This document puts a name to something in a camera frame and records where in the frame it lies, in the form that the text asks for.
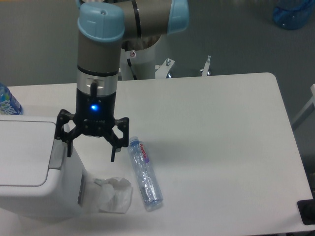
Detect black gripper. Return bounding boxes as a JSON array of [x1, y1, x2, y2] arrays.
[[54, 89, 129, 162]]

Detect white trash can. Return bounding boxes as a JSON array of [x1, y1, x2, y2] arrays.
[[0, 115, 87, 218]]

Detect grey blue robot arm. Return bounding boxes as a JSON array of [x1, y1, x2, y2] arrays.
[[55, 0, 189, 157]]

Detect crumpled white tissue paper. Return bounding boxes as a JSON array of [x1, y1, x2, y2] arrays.
[[94, 177, 133, 214]]

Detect blue labelled bottle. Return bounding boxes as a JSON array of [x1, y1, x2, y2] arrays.
[[0, 83, 23, 115]]

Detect clear plastic water bottle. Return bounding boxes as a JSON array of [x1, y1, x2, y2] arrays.
[[127, 136, 163, 211]]

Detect white furniture leg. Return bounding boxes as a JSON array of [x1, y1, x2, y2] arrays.
[[291, 84, 315, 131]]

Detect black device at edge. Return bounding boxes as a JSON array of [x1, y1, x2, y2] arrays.
[[297, 199, 315, 225]]

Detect blue water jug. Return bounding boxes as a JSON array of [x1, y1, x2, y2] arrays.
[[272, 0, 315, 30]]

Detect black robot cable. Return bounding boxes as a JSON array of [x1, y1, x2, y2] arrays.
[[126, 57, 138, 81]]

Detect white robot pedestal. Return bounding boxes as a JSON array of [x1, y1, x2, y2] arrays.
[[118, 34, 163, 81]]

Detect white metal base frame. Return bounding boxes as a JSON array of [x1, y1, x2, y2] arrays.
[[118, 55, 212, 80]]

